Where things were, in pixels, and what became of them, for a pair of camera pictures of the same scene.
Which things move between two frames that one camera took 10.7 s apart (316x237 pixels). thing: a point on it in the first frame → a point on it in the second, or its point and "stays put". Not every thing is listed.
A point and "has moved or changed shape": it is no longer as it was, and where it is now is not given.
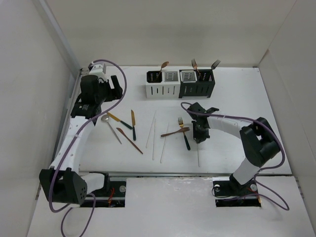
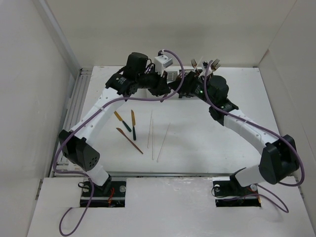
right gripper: (197, 137) → (189, 82)
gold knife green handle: (118, 120) has moved or changed shape
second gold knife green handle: (133, 123) stays put
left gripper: (114, 94) → (162, 87)
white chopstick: (198, 161) → (198, 63)
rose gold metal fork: (194, 65) stays put
